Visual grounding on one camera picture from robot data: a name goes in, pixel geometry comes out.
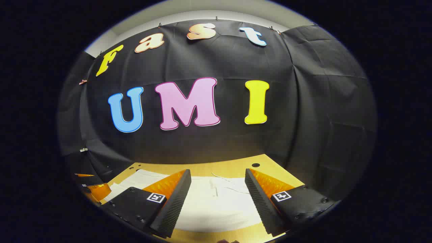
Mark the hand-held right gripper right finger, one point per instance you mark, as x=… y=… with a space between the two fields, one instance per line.
x=260 y=202

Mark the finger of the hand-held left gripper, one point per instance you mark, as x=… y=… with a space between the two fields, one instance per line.
x=99 y=191
x=84 y=179

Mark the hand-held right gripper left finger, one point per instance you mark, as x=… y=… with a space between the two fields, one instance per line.
x=175 y=202

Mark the white jeans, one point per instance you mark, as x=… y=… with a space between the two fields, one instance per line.
x=216 y=209

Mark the black backdrop cloth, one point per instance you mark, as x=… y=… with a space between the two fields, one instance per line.
x=229 y=141

